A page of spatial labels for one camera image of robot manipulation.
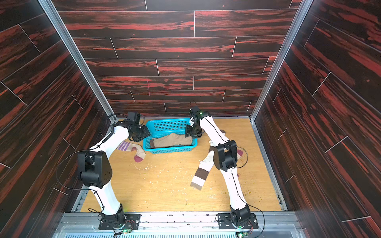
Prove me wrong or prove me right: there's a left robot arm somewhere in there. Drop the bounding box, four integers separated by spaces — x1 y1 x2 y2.
77 112 150 226

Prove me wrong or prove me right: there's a white brown striped sock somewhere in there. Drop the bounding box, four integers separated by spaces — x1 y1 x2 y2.
190 141 218 190

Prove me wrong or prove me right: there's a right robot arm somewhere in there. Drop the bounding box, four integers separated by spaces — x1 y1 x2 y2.
186 106 251 229

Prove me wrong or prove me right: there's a metal front rail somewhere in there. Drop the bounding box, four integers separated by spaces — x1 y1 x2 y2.
53 212 308 238

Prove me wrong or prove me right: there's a purple striped sock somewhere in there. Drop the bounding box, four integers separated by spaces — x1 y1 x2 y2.
237 149 244 160
117 141 146 163

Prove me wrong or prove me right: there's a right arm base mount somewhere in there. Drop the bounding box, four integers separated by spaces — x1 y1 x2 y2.
215 213 259 230

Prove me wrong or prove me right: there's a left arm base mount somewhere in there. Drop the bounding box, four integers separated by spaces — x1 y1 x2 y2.
98 213 141 231

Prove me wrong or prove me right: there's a tan ribbed sock front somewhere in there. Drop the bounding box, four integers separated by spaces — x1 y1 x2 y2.
149 133 193 148

